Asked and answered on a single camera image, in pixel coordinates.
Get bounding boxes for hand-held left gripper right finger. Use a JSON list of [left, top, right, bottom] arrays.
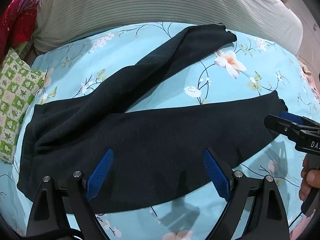
[[202, 147, 289, 240]]

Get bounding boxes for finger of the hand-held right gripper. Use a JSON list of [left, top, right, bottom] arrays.
[[278, 111, 320, 130], [264, 114, 304, 141]]

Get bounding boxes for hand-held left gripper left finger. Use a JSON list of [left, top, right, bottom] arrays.
[[26, 148, 114, 240]]

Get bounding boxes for black pants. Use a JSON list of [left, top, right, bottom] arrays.
[[17, 24, 289, 214]]

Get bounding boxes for person's right hand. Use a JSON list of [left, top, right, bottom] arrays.
[[299, 154, 320, 202]]

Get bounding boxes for pink patterned cloth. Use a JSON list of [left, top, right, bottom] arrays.
[[296, 56, 320, 105]]

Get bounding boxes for blue floral bedsheet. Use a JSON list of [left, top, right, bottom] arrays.
[[0, 22, 320, 240]]

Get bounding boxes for green checkered pillow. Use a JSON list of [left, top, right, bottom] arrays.
[[0, 49, 47, 165]]

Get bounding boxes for red patterned cloth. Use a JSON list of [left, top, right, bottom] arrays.
[[0, 0, 40, 53]]

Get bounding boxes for white ribbed blanket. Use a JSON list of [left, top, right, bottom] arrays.
[[32, 0, 303, 57]]

